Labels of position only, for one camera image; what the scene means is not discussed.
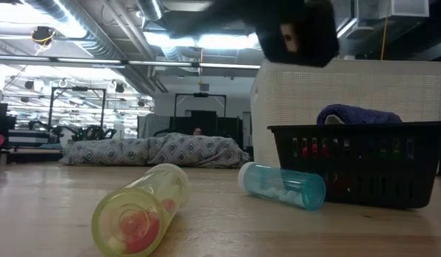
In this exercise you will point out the grey fabric cover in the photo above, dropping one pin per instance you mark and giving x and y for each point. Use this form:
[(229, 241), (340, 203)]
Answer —
[(149, 125)]

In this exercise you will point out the grey patterned hospital gown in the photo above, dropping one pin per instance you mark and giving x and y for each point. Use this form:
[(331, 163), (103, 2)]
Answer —
[(170, 150)]

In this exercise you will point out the background black robot arms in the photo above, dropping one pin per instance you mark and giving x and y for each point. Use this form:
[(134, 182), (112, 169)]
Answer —
[(88, 132)]

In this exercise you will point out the blue transparent pill bottle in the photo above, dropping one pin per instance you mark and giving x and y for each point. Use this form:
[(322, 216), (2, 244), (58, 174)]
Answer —
[(284, 185)]

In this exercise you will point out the white perforated laundry bin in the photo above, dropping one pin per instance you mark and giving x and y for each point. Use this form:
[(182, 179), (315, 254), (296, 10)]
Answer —
[(349, 89)]

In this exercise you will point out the purple rolled towel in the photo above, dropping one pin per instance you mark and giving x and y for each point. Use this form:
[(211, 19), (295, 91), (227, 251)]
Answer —
[(363, 116)]

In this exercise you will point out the red item in basket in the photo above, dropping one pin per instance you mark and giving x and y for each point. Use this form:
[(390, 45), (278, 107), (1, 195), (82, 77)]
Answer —
[(309, 150)]

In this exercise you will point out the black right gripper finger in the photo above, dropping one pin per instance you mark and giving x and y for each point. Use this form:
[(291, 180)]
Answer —
[(220, 16)]

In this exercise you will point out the yellow transparent pill bottle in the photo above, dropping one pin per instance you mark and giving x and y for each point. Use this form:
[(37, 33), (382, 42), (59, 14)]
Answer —
[(142, 214)]

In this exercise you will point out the black plastic slotted basket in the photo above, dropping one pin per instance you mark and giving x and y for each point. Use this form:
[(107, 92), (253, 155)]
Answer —
[(367, 178)]

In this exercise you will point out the black gantry frame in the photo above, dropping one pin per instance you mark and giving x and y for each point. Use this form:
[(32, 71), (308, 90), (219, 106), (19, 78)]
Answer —
[(201, 95), (77, 89)]

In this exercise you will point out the person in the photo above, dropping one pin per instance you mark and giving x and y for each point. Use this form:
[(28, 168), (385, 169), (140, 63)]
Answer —
[(197, 131)]

